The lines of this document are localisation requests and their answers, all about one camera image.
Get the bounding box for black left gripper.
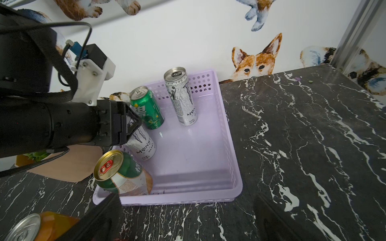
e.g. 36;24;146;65
1;97;142;158

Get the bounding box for potted green plant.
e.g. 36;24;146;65
14;144;104;183

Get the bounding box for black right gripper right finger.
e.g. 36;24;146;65
253;194;303;241

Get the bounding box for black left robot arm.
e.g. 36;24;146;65
1;5;141;157

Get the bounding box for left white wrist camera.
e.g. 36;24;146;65
66;40;116;106

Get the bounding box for orange soda can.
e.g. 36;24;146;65
5;211;80;241

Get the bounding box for white energy drink can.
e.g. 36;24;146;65
125;125;156;161

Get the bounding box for green soda can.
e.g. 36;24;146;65
129;86;164;130

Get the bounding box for green gold-top can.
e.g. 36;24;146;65
93;150;153;196

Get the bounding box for purple plastic basket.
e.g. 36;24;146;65
120;70;243;206

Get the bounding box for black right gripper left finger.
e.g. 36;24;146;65
58;193;122;241

